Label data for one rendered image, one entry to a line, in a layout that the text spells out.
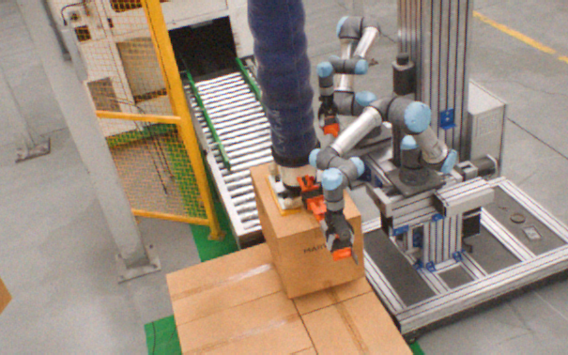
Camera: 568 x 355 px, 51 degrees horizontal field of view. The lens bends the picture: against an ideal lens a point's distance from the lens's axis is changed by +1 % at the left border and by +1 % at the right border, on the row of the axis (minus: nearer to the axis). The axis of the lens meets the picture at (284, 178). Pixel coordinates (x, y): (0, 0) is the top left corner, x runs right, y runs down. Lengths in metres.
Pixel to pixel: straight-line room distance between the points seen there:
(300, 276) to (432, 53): 1.21
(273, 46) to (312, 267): 1.06
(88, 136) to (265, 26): 1.70
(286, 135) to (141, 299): 1.94
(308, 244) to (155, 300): 1.64
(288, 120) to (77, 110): 1.52
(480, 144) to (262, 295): 1.38
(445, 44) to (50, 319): 3.00
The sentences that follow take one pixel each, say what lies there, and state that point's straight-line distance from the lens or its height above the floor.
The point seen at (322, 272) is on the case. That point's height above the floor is 0.78.
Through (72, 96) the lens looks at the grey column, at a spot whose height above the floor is 1.38.
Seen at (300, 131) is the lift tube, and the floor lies 1.46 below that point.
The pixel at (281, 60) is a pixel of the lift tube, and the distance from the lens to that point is 2.43.
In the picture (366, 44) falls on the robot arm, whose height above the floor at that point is 1.55.
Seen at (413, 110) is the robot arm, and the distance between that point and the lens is 2.42.
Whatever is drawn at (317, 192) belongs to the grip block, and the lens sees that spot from 2.64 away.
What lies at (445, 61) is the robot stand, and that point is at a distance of 2.93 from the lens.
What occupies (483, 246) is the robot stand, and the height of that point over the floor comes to 0.21.
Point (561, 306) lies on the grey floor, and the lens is 3.88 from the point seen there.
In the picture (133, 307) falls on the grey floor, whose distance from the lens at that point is 4.12.
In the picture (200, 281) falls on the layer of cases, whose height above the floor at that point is 0.54.
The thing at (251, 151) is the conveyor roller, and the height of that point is 0.53.
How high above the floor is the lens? 2.83
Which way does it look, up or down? 36 degrees down
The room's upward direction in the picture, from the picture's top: 10 degrees counter-clockwise
